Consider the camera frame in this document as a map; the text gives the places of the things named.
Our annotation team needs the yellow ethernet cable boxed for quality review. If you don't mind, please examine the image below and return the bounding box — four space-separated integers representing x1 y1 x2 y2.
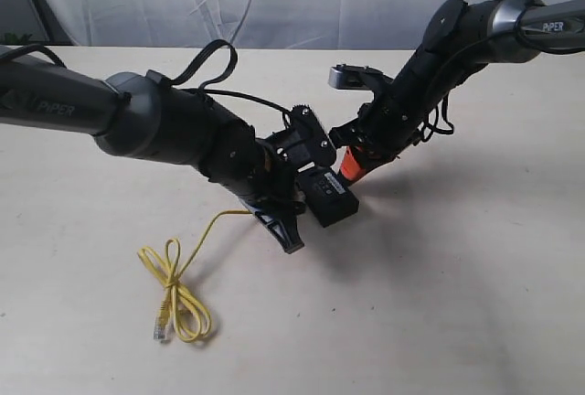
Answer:
138 209 252 346

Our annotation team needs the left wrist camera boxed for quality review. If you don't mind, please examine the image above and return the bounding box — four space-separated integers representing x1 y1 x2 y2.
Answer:
265 105 336 170

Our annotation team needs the black network switch box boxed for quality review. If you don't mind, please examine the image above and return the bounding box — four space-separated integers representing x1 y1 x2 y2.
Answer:
297 166 359 228

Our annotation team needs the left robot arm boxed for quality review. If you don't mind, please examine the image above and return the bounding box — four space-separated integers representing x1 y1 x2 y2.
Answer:
1 39 305 253

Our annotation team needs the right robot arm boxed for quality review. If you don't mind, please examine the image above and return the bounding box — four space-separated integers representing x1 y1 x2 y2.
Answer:
329 0 584 185

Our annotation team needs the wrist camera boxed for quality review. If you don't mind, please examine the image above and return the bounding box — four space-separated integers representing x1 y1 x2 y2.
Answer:
265 105 336 170
328 64 393 93

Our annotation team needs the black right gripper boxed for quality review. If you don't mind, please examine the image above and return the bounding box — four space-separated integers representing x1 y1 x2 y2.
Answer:
328 49 446 186

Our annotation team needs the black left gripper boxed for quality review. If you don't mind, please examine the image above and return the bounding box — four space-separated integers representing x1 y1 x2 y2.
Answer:
200 129 305 254

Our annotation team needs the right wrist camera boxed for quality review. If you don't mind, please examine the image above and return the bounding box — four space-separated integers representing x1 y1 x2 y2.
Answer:
328 64 393 93

